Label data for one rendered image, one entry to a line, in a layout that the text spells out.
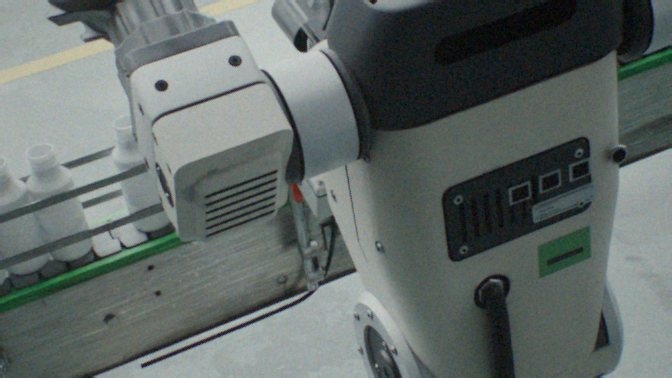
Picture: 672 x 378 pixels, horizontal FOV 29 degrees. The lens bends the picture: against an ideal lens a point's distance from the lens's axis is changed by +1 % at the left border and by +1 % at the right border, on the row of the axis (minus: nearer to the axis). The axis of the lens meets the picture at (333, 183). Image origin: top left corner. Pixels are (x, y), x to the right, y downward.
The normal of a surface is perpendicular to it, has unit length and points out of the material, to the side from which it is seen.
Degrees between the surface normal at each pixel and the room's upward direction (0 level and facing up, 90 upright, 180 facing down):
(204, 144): 30
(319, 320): 0
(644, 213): 0
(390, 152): 90
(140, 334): 90
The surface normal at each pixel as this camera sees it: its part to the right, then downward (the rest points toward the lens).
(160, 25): -0.01, -0.44
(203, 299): 0.40, 0.47
